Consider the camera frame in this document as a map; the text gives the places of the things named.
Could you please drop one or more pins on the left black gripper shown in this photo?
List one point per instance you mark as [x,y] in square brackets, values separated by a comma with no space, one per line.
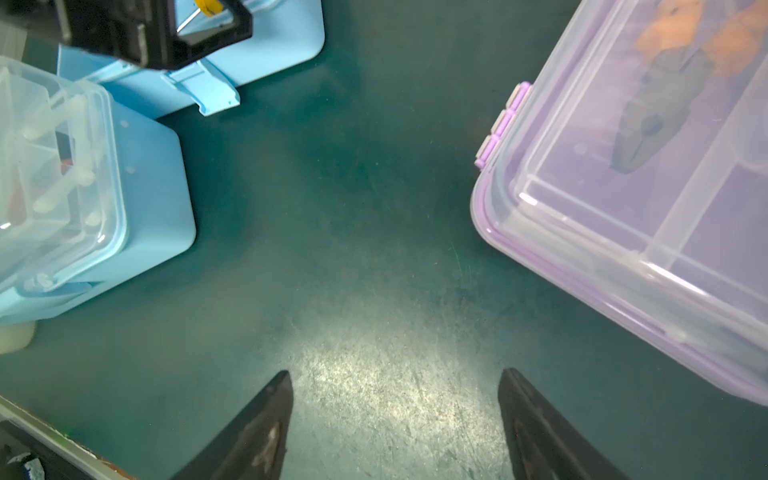
[143,33]

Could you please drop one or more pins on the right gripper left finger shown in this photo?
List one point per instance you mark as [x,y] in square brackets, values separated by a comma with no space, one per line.
[253,445]

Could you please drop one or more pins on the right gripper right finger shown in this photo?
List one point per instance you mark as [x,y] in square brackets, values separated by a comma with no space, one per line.
[542,444]

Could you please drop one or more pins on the blue clear toolbox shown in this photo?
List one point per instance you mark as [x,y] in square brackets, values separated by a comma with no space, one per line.
[92,193]
[285,34]

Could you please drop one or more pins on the purple clear toolbox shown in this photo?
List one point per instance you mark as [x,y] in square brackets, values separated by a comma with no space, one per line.
[675,252]

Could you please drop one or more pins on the orange black pliers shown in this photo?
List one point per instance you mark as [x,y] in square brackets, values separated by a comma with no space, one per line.
[677,74]

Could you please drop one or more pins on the yellow handled screwdriver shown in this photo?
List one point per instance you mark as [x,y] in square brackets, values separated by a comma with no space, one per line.
[208,8]

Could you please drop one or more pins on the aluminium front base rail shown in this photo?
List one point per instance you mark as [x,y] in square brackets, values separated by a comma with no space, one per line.
[32,449]

